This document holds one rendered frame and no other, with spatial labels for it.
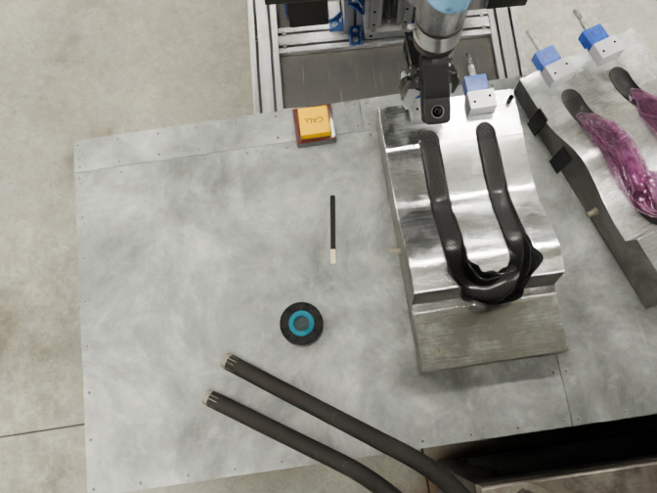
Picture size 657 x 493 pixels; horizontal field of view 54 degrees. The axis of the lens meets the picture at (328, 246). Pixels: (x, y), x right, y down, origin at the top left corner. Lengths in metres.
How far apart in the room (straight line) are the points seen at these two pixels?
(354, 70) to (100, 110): 0.91
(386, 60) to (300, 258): 1.01
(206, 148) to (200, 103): 0.98
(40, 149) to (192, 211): 1.20
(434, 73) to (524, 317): 0.46
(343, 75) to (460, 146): 0.89
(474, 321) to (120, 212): 0.72
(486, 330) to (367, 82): 1.09
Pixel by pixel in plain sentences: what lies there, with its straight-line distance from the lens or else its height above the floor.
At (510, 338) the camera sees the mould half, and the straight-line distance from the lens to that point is 1.19.
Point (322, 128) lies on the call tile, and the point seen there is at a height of 0.84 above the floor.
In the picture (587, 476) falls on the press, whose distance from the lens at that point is 1.30.
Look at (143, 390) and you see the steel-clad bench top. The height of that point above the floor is 0.80.
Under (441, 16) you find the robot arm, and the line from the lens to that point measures 0.97.
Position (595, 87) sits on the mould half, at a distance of 1.40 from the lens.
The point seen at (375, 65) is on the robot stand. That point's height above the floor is 0.21.
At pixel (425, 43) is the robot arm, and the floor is 1.14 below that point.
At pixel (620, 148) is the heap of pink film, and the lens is 1.27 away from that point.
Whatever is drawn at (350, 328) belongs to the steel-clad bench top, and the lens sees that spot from 1.22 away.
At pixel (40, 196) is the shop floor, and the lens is 2.37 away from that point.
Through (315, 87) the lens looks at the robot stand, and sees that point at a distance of 2.06.
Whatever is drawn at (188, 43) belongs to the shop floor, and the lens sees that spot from 2.45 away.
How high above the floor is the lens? 2.01
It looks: 75 degrees down
